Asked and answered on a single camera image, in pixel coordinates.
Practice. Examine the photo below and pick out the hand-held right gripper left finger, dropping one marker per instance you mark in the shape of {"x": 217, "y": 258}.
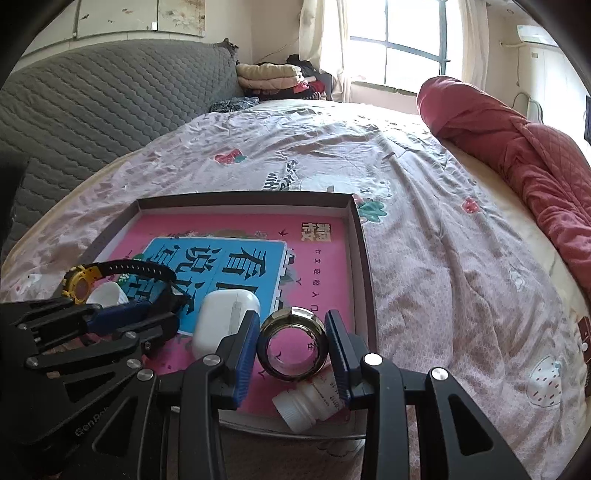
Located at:
{"x": 244, "y": 364}

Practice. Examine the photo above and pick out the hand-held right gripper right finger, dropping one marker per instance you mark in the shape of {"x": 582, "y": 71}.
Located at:
{"x": 337, "y": 364}

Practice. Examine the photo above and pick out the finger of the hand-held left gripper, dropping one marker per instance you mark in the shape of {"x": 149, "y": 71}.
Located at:
{"x": 157, "y": 327}
{"x": 120, "y": 314}

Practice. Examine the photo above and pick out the white plastic lid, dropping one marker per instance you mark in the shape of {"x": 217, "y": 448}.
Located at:
{"x": 108, "y": 293}

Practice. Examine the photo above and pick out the white earbuds case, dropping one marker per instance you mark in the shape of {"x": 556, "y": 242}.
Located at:
{"x": 221, "y": 314}

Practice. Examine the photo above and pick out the shallow cardboard box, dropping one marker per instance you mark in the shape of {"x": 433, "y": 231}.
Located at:
{"x": 364, "y": 277}

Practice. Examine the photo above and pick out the white pill bottle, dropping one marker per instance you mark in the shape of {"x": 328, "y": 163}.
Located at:
{"x": 304, "y": 401}

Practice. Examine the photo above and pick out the black and yellow wristwatch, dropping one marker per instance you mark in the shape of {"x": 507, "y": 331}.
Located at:
{"x": 78, "y": 286}

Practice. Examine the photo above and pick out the pink and blue book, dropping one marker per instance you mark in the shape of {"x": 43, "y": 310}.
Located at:
{"x": 314, "y": 277}

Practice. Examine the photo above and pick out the pink printed bed sheet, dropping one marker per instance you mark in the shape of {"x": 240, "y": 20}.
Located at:
{"x": 438, "y": 277}

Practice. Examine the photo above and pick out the grey quilted headboard cover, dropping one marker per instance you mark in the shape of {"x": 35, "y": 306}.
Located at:
{"x": 92, "y": 115}

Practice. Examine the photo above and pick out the dark patterned cloth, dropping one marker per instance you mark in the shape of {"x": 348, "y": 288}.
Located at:
{"x": 231, "y": 105}

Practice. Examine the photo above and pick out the dark red small object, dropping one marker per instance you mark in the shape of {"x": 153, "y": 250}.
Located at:
{"x": 585, "y": 334}

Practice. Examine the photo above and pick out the beige folded blanket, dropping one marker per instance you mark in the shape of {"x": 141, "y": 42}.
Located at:
{"x": 268, "y": 76}

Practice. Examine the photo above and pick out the pile of dark clothes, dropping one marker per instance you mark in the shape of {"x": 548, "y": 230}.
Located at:
{"x": 314, "y": 85}

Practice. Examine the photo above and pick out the red quilted blanket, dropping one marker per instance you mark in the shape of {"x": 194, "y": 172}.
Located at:
{"x": 531, "y": 161}

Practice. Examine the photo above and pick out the cream curtain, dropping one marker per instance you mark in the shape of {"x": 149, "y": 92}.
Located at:
{"x": 330, "y": 41}
{"x": 473, "y": 46}

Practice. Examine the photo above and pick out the window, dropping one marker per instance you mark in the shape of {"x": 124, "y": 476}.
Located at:
{"x": 406, "y": 37}

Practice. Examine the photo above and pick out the black television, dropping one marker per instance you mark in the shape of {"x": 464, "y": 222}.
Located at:
{"x": 588, "y": 117}

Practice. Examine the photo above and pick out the white air conditioner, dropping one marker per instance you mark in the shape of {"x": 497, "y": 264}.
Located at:
{"x": 538, "y": 34}

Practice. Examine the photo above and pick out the wall poster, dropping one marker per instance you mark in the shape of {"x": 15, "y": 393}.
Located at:
{"x": 184, "y": 14}

